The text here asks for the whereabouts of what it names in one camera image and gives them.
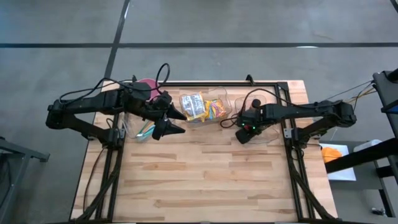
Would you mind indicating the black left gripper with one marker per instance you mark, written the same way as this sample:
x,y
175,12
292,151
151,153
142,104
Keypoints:
x,y
146,104

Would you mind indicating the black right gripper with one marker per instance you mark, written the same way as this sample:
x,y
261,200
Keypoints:
x,y
256,116

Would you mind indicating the iridescent rainbow spoon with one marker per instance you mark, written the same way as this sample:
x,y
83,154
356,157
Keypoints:
x,y
143,128

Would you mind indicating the orange spice bottle black cap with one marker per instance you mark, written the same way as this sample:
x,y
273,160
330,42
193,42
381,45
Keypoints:
x,y
256,103

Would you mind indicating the red green ramen packet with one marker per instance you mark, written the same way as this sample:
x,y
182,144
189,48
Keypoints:
x,y
221,109

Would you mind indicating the colourful blue-edged noodle packet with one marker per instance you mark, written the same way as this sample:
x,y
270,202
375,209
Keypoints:
x,y
213,109

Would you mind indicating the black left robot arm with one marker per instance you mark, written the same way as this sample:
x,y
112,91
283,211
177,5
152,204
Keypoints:
x,y
90,104

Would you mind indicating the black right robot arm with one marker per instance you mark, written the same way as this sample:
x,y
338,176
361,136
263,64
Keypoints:
x,y
311,110

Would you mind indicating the clear plastic bin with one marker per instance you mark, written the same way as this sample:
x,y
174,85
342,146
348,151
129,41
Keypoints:
x,y
133,127
228,96
267,137

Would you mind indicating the pink bowl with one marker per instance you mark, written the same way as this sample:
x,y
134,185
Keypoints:
x,y
152,87

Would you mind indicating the orange object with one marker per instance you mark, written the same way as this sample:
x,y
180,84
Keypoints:
x,y
331,155

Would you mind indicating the white paper sheet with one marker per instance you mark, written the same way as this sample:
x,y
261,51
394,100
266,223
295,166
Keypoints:
x,y
342,174

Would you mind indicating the white plastic container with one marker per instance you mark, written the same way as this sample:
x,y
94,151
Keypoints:
x,y
367,145

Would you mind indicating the grey metal stand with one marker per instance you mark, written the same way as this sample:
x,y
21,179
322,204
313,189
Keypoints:
x,y
28,152

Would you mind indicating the black equipment cart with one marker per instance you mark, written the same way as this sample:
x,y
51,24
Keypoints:
x,y
387,90

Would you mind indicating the small black object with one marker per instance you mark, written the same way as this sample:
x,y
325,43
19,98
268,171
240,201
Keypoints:
x,y
378,212

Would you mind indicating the black aluminium table frame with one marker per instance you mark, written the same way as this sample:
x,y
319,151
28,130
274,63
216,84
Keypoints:
x,y
202,84

